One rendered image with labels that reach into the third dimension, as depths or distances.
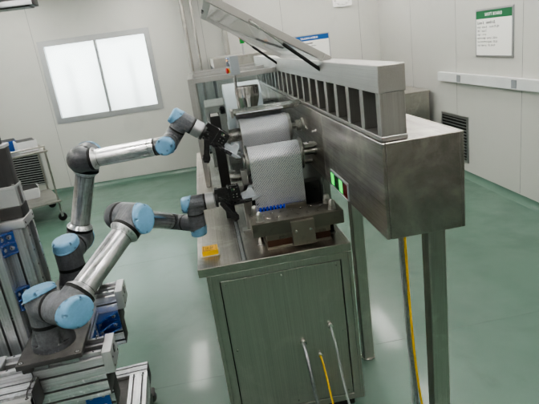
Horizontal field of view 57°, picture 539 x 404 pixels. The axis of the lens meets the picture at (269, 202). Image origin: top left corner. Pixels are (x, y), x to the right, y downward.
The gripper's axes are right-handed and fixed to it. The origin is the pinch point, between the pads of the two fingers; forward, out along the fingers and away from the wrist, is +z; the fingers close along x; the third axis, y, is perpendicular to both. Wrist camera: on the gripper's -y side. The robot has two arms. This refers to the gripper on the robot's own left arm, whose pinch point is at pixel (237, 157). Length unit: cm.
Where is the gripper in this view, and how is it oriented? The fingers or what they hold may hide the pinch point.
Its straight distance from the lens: 230.4
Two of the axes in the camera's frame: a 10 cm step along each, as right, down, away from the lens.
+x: -1.4, -2.8, 9.5
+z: 8.4, 4.7, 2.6
